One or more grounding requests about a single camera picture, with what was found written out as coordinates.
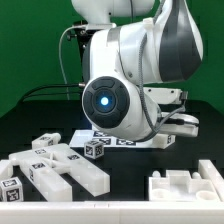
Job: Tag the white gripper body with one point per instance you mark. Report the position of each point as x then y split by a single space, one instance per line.
172 119

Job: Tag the white chair seat part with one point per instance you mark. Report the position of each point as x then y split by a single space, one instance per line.
181 186

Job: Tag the white tagged cube nut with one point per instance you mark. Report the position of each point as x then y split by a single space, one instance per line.
93 149

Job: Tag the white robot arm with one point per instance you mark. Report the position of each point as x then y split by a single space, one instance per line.
144 42

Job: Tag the white marker sheet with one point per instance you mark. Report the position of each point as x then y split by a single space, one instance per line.
80 137

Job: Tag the white tagged cube left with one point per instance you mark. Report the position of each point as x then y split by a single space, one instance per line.
11 190

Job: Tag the white right corner bracket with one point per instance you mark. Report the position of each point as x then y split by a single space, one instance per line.
208 171

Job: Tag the black camera stand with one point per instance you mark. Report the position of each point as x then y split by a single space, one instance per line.
83 35

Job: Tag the white chair back frame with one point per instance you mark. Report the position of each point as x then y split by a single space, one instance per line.
44 167

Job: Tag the white front rail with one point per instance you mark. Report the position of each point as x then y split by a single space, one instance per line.
112 213

